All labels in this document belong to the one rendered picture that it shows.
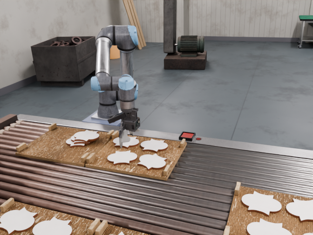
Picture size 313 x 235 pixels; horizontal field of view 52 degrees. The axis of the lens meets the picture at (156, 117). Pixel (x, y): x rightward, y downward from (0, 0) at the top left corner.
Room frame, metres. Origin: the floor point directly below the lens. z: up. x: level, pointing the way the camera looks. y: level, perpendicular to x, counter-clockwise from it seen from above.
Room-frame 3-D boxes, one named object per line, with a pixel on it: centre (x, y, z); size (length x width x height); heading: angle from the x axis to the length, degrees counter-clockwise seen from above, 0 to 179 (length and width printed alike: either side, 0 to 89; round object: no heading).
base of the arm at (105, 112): (2.10, 0.33, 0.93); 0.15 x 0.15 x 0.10
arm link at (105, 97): (2.10, 0.32, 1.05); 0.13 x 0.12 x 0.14; 94
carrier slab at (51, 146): (1.58, 0.49, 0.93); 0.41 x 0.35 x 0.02; 69
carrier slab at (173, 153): (1.43, 0.10, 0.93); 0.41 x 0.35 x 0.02; 69
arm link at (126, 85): (1.54, 0.14, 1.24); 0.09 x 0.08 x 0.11; 4
